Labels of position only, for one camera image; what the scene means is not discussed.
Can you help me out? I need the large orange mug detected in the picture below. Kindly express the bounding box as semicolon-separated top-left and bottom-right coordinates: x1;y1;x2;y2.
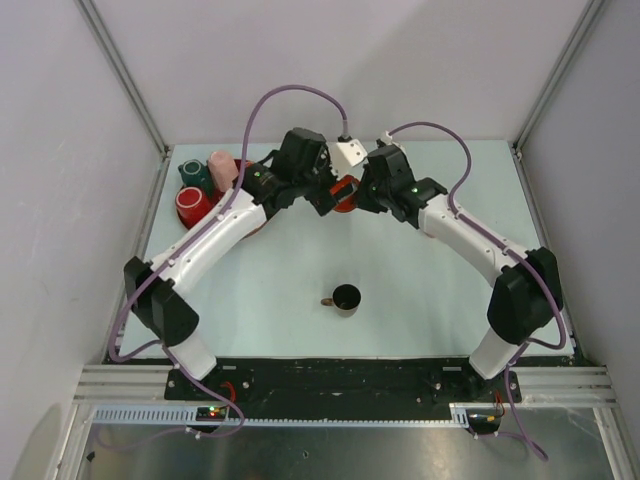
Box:
330;175;359;213

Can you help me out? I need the brown speckled mug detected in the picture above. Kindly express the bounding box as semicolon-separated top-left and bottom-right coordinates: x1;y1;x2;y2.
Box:
320;284;362;317

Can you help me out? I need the red mug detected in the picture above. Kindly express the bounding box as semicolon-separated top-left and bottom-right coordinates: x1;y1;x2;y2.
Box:
175;186;213;229

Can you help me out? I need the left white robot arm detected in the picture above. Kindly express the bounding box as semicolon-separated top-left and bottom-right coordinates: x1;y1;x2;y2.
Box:
124;128;367;399

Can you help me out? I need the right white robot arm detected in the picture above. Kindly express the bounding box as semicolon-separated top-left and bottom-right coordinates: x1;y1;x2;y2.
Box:
356;142;563;401

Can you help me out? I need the light pink tall mug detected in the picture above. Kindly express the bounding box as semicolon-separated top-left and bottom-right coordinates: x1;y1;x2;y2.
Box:
207;150;239;192

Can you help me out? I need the dark green mug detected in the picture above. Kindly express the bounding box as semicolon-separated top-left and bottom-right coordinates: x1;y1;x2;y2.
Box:
178;159;212;193

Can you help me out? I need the red round tray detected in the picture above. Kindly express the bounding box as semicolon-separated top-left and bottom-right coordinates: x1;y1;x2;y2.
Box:
175;158;266;236

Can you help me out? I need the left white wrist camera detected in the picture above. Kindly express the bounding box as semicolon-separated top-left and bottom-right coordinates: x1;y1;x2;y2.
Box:
328;139;367;179

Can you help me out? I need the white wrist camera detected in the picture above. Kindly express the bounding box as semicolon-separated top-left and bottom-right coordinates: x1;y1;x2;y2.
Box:
328;139;367;179
376;131;406;152

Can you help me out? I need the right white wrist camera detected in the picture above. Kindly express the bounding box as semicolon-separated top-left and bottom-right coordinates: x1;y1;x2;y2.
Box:
376;131;406;152

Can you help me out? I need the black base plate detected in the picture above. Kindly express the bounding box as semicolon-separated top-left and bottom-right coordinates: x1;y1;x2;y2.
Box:
102;355;521;420

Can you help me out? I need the aluminium frame rail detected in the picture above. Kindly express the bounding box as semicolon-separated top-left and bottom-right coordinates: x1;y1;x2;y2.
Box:
73;365;171;405

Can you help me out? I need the grey cable duct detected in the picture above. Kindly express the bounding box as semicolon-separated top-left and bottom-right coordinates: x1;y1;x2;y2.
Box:
93;405;469;428

